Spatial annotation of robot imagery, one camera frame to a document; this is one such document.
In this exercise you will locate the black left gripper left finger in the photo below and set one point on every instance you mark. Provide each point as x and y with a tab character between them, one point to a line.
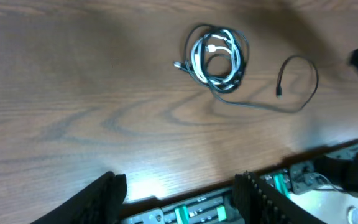
100	202

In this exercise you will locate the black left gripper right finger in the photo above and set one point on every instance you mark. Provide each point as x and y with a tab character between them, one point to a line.
258	202

